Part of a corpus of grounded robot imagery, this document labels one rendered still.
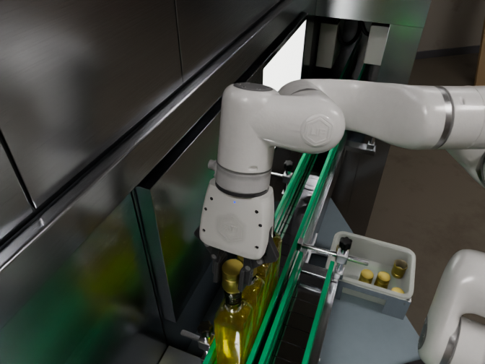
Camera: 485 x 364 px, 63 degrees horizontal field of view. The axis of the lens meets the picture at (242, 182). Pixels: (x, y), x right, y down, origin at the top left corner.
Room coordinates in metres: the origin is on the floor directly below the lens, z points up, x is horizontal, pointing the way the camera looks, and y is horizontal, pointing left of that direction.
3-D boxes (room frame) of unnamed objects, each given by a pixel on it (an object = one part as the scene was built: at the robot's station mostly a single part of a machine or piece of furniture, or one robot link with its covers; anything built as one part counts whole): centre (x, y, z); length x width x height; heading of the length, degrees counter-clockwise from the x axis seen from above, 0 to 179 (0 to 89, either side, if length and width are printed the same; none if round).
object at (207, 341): (0.41, 0.09, 0.94); 0.07 x 0.04 x 0.13; 68
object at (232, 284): (0.39, 0.02, 1.17); 0.04 x 0.04 x 0.04
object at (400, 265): (0.71, -0.44, 0.79); 0.04 x 0.04 x 0.04
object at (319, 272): (0.63, -0.20, 0.85); 0.09 x 0.04 x 0.07; 68
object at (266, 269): (0.50, -0.03, 0.99); 0.06 x 0.06 x 0.21; 68
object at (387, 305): (0.70, -0.32, 0.79); 0.27 x 0.17 x 0.08; 68
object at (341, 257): (0.62, -0.21, 0.95); 0.17 x 0.03 x 0.12; 68
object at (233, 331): (0.39, 0.02, 0.99); 0.06 x 0.06 x 0.21; 68
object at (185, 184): (0.85, -0.02, 1.15); 0.90 x 0.03 x 0.34; 158
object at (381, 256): (0.69, -0.35, 0.80); 0.22 x 0.17 x 0.09; 68
